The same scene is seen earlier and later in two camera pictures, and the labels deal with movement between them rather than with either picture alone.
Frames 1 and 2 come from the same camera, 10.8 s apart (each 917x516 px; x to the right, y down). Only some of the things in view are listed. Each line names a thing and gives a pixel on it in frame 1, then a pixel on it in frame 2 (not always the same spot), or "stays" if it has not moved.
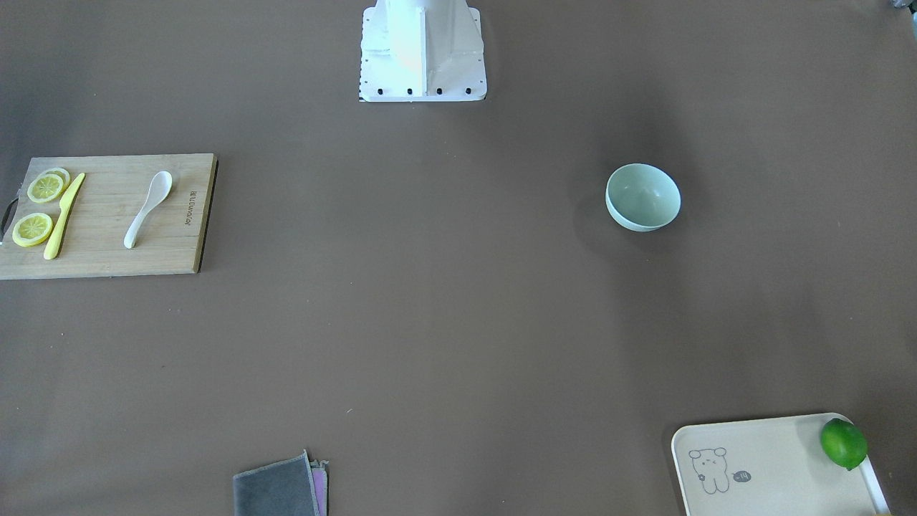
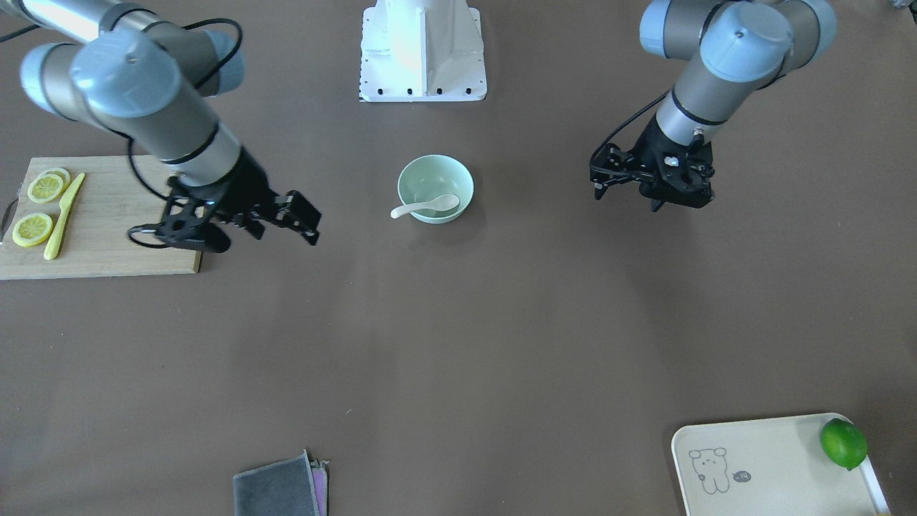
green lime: [843, 443] stays
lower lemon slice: [31, 229] stays
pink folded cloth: [319, 474] stays
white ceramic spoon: [160, 185] -> [440, 203]
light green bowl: [642, 198] -> [425, 178]
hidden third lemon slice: [62, 173] stays
